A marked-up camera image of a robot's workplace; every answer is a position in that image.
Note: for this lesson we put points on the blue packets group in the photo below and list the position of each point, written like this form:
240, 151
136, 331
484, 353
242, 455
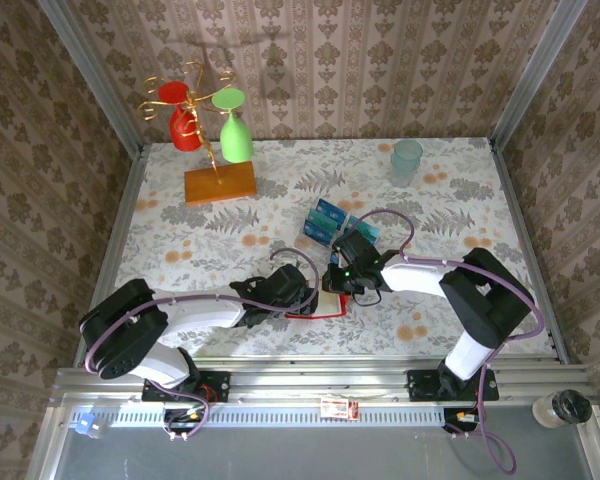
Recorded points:
340, 225

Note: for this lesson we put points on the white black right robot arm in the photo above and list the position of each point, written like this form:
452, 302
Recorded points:
415, 277

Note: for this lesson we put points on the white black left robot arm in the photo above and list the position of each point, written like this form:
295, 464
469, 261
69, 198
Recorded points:
200, 315

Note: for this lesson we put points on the teal credit card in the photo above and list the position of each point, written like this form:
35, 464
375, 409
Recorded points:
321, 218
367, 231

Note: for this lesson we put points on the blue credit card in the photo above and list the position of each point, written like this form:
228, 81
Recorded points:
317, 232
329, 206

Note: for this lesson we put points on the small red white box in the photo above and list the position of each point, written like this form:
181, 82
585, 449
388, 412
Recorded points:
339, 408

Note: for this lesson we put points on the floral fern table cover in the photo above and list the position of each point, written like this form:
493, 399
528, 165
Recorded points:
190, 240

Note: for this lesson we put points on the translucent blue plastic cup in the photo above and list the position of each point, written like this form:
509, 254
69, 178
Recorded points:
406, 165

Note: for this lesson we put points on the black power connector block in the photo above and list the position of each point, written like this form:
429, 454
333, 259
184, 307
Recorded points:
185, 417
460, 420

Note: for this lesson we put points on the grey metal panel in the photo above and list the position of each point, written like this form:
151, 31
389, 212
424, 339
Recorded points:
330, 455

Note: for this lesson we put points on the green wine glass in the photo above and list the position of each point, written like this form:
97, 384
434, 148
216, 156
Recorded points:
236, 142

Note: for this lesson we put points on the red wine glass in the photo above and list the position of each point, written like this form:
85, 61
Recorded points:
185, 137

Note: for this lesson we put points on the blue white plug connector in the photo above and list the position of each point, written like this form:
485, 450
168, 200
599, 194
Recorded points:
87, 425

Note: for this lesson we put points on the clear jar with black lid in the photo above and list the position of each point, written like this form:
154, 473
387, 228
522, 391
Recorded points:
565, 407

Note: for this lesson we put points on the aluminium front frame rail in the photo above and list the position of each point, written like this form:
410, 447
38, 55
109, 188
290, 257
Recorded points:
330, 380

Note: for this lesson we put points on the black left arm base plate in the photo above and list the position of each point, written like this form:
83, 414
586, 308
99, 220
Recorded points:
215, 385

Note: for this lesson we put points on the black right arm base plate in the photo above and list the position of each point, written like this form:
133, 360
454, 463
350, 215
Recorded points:
425, 387

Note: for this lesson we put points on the aluminium side rail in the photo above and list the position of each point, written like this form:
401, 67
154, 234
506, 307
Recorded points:
125, 215
530, 240

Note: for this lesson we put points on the aluminium corner post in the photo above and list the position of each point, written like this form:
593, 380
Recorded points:
535, 75
95, 80

